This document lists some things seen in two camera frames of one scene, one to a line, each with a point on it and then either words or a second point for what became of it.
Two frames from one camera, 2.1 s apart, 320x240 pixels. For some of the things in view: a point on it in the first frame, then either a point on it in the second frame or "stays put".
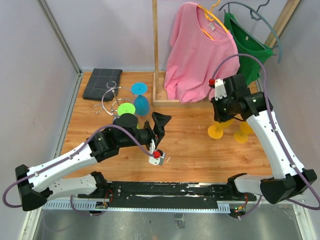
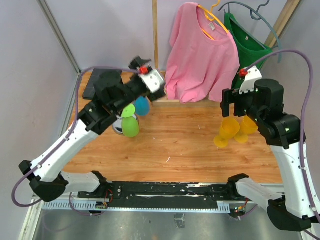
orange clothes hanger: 209,12 stays put
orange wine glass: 215,131 -> 229,127
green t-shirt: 249,68 stays put
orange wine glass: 242,136 stays put
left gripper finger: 160,120 -> 137,62
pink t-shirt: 198,42 stays put
